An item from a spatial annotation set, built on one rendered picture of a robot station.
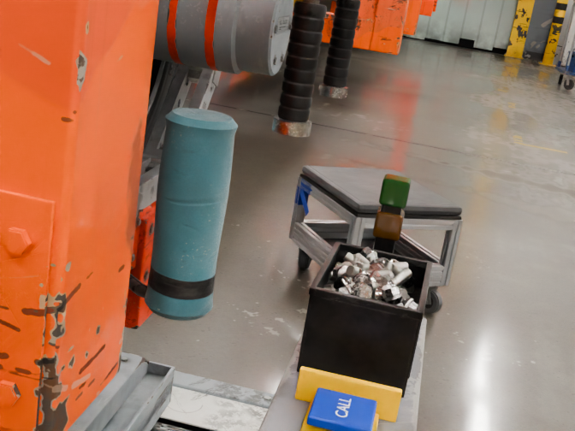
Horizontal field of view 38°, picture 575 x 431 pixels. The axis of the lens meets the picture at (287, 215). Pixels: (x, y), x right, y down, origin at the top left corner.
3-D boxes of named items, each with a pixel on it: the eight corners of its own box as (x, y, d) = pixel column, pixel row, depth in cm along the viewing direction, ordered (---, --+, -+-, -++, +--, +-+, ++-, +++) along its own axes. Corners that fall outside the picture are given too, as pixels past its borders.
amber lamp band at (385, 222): (374, 229, 127) (379, 204, 126) (400, 234, 127) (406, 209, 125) (371, 237, 123) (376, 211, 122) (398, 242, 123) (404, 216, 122)
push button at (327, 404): (314, 403, 97) (317, 386, 97) (374, 416, 96) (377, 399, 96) (304, 433, 91) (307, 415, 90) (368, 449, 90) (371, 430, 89)
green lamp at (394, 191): (380, 197, 126) (385, 172, 125) (406, 203, 125) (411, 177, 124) (377, 204, 122) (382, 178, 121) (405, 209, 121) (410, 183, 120)
